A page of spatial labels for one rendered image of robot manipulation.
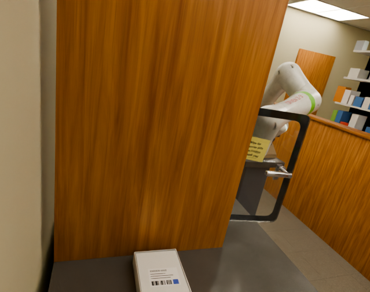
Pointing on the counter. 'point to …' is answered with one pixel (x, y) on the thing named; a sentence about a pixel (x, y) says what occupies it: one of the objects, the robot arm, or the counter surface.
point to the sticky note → (257, 149)
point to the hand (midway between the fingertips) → (172, 141)
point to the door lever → (279, 173)
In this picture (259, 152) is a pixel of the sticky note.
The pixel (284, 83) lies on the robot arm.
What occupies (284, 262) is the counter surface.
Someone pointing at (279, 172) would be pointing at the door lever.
